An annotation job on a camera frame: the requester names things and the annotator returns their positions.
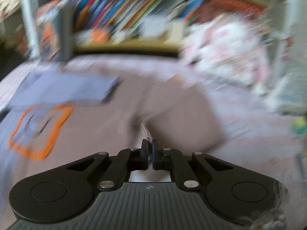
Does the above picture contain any purple and brown knit sweater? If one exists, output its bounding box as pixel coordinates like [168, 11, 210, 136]
[0, 62, 226, 182]

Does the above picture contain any pink checkered desk mat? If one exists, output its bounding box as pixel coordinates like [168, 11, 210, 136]
[0, 53, 307, 221]

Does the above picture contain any wooden bookshelf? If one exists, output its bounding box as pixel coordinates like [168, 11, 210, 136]
[72, 30, 182, 57]

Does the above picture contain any white pink plush bunny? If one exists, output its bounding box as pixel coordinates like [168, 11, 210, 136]
[180, 14, 269, 96]

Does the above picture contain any green yellow eraser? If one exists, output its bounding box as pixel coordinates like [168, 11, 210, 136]
[290, 117, 307, 136]

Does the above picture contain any row of colourful books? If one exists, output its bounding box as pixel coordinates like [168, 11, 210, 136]
[70, 0, 205, 35]

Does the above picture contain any Harry Potter book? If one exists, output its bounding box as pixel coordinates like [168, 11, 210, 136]
[35, 0, 72, 62]

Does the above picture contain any red orange book set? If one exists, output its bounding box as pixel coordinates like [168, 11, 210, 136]
[196, 0, 265, 23]

